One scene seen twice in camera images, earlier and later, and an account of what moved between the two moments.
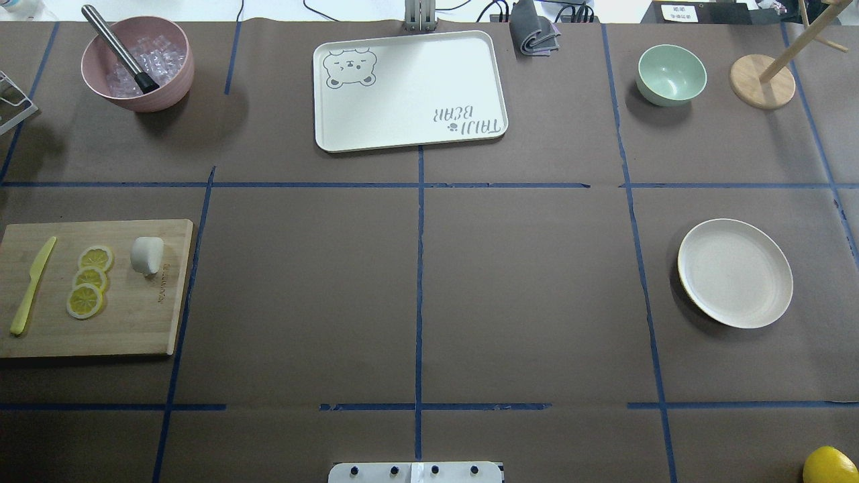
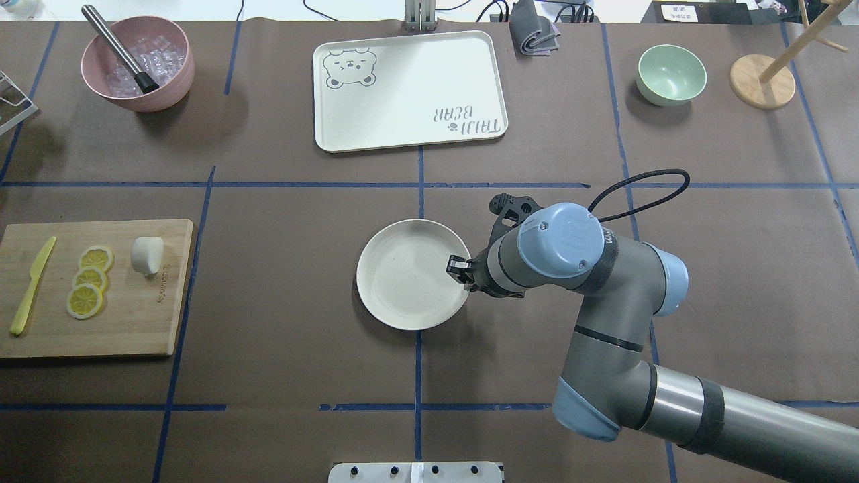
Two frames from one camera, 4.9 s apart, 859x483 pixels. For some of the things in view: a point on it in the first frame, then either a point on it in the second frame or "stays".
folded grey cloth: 531,34 stays
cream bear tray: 390,92 stays
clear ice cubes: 158,57 stays
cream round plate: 734,274 to 402,278
